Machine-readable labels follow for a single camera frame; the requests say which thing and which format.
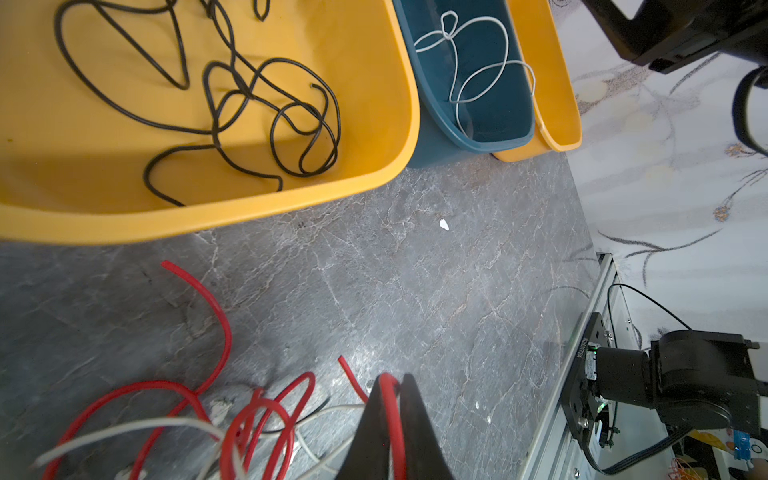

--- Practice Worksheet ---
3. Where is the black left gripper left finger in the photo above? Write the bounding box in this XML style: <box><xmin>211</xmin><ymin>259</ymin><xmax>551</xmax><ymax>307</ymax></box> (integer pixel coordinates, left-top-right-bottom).
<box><xmin>335</xmin><ymin>377</ymin><xmax>390</xmax><ymax>480</ymax></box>

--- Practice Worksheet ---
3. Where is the aluminium front rail frame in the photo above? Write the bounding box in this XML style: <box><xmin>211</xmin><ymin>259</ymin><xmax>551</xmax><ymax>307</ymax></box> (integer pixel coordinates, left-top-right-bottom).
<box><xmin>519</xmin><ymin>253</ymin><xmax>667</xmax><ymax>479</ymax></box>

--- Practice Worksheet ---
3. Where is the right yellow plastic bin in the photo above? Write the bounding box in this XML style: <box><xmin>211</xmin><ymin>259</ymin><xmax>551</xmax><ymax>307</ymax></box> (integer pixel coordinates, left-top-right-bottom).
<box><xmin>494</xmin><ymin>0</ymin><xmax>583</xmax><ymax>163</ymax></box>

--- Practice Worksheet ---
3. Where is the teal plastic bin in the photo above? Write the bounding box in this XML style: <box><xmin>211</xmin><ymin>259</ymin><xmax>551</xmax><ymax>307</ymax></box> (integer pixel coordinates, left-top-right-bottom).
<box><xmin>393</xmin><ymin>1</ymin><xmax>536</xmax><ymax>168</ymax></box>

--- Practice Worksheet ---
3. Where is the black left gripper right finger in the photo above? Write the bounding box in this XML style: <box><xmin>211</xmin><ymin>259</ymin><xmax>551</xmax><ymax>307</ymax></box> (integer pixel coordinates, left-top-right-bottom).
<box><xmin>400</xmin><ymin>374</ymin><xmax>454</xmax><ymax>480</ymax></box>

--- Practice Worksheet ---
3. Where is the yellow plastic bin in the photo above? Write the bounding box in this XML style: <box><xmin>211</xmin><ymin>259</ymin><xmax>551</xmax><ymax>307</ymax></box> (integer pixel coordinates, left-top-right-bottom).
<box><xmin>494</xmin><ymin>0</ymin><xmax>583</xmax><ymax>163</ymax></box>
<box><xmin>1</xmin><ymin>1</ymin><xmax>419</xmax><ymax>245</ymax></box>

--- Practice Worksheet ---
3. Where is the left yellow plastic bin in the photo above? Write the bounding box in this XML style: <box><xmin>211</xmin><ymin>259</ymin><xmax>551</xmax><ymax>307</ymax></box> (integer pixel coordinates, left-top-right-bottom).
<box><xmin>1</xmin><ymin>1</ymin><xmax>419</xmax><ymax>245</ymax></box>

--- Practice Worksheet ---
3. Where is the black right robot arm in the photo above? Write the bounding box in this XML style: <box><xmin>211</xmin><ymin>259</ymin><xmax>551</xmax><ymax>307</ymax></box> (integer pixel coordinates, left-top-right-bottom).
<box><xmin>560</xmin><ymin>1</ymin><xmax>767</xmax><ymax>476</ymax></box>

